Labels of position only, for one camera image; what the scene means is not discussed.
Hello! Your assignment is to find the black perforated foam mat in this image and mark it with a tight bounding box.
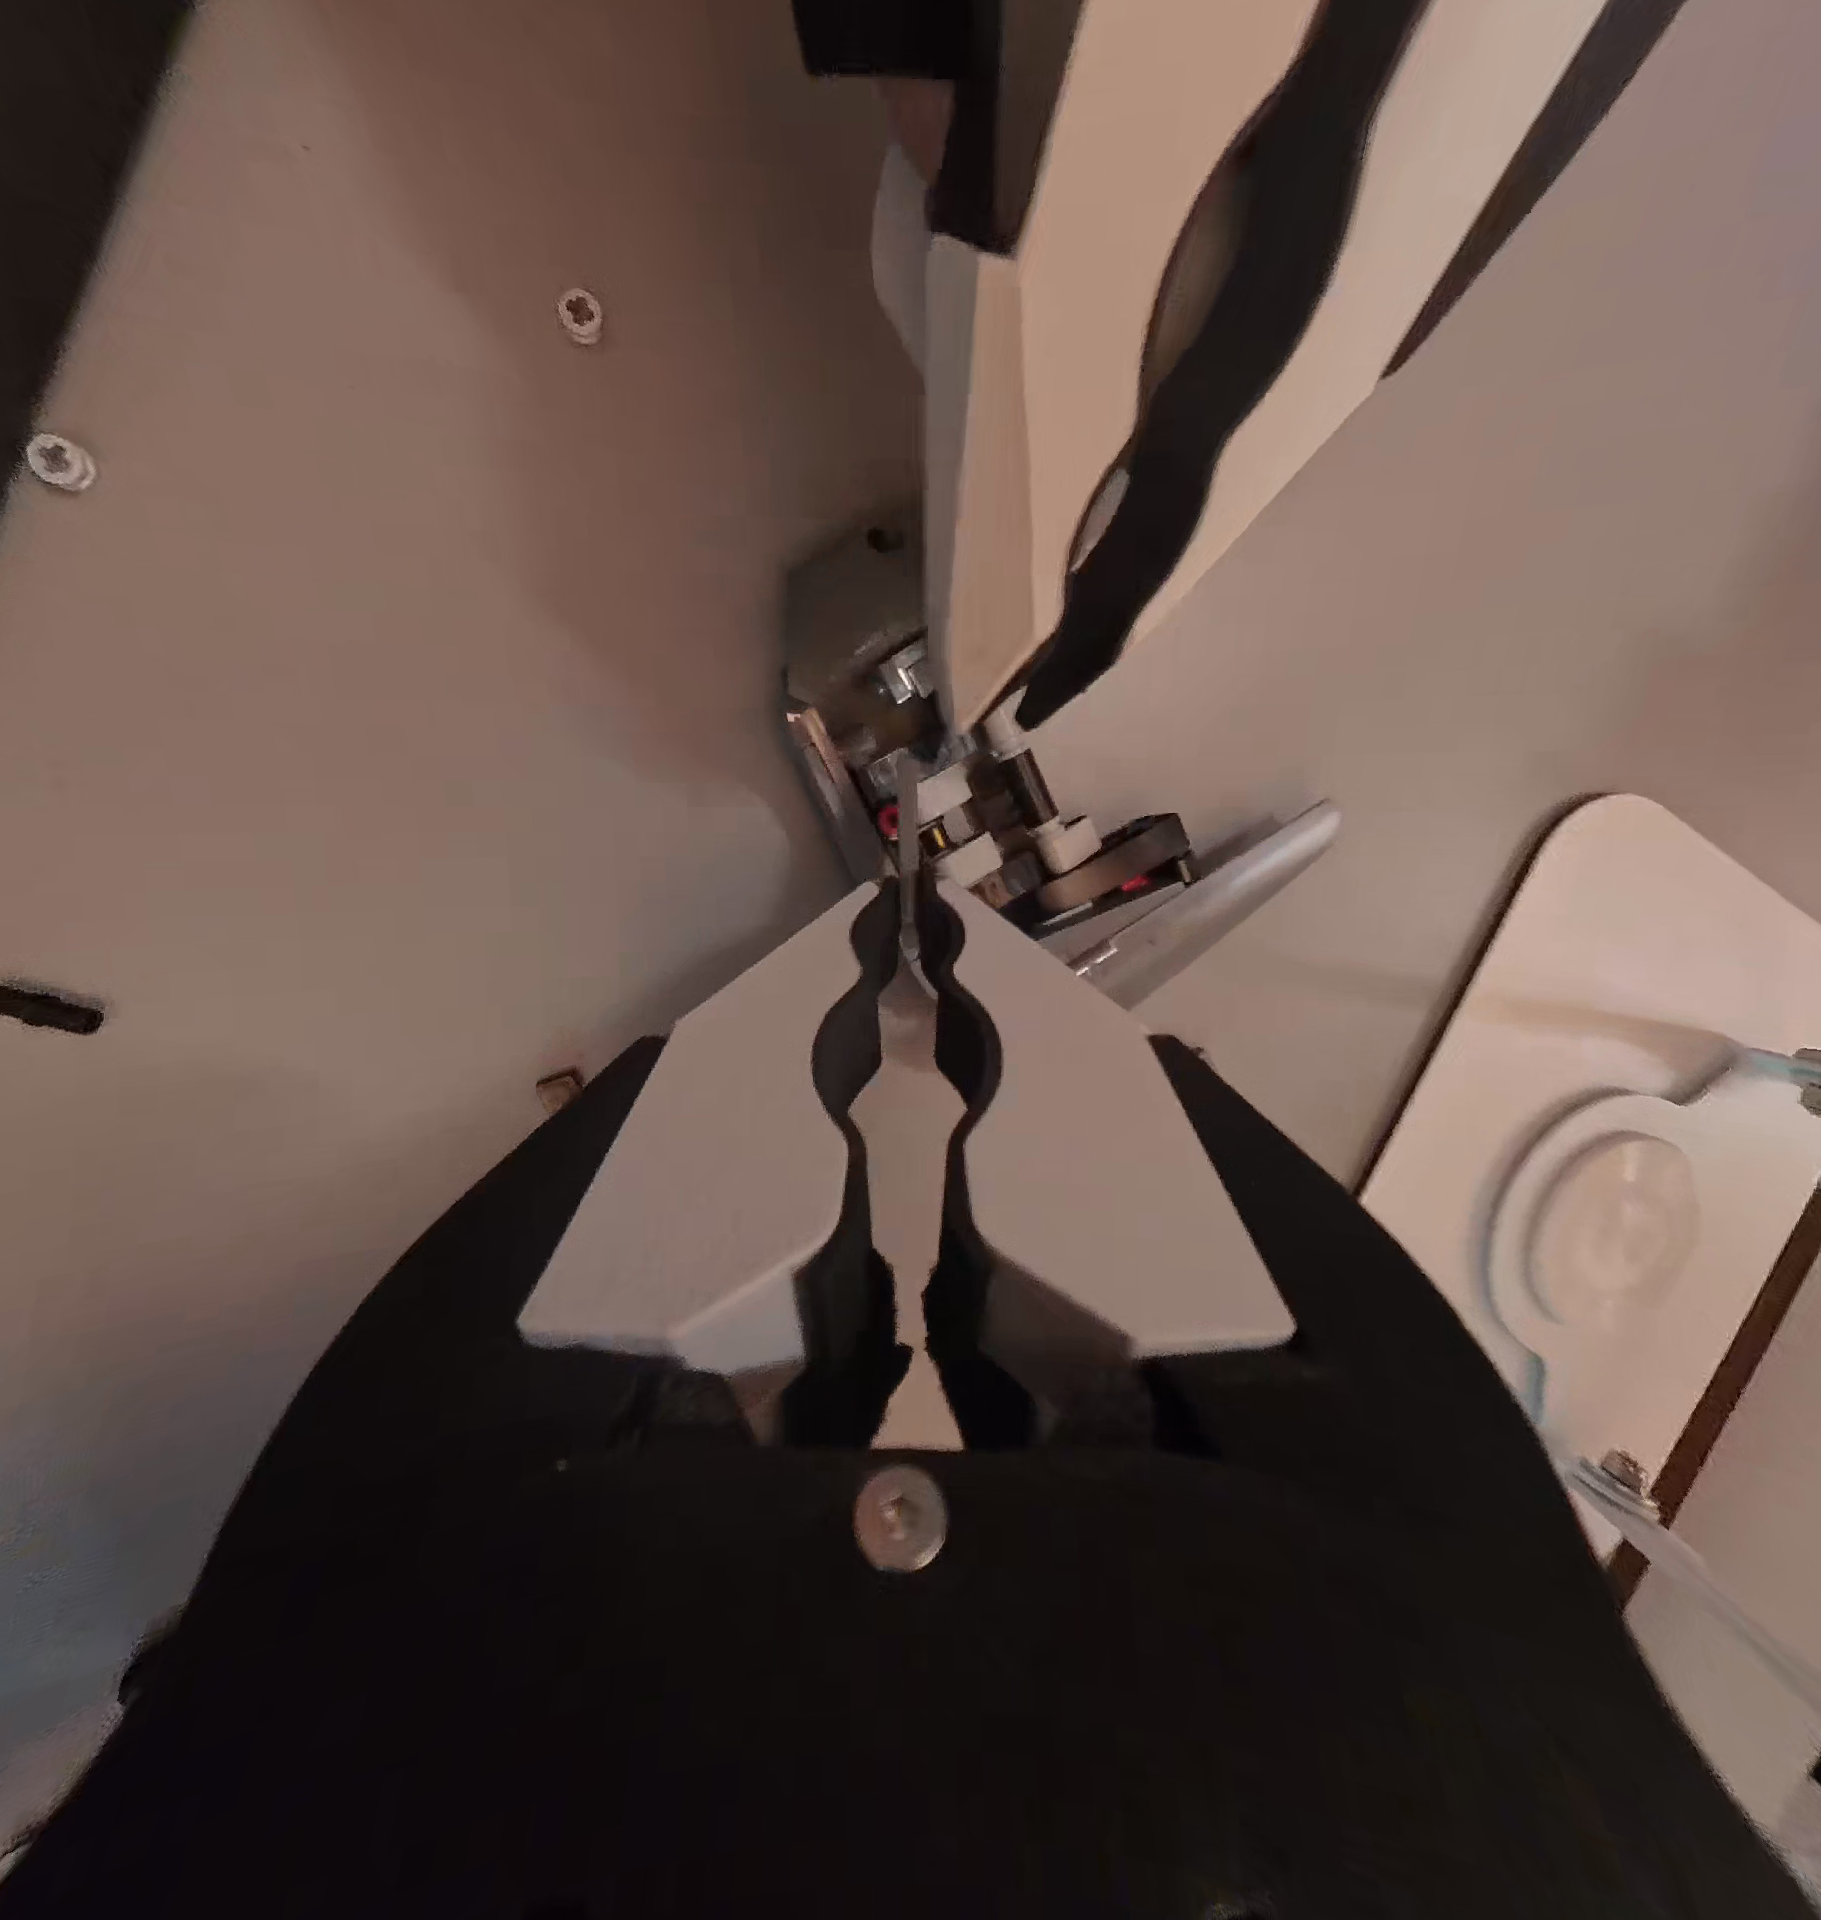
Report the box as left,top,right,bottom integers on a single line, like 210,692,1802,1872
0,0,197,646

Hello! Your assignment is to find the grey black lego technic model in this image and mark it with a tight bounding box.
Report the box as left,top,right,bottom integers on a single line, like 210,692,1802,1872
784,525,1343,1010

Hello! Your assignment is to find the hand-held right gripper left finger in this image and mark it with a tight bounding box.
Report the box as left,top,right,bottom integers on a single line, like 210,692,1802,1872
517,876,919,1443

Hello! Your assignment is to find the white base book stand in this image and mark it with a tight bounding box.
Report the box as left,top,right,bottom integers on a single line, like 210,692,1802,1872
1359,793,1821,1920

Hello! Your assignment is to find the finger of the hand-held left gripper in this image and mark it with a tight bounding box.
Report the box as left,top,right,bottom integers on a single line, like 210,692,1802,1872
1019,0,1610,727
930,0,1327,736

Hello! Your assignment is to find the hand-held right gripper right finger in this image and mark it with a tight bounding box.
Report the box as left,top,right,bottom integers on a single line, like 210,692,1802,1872
925,876,1299,1443

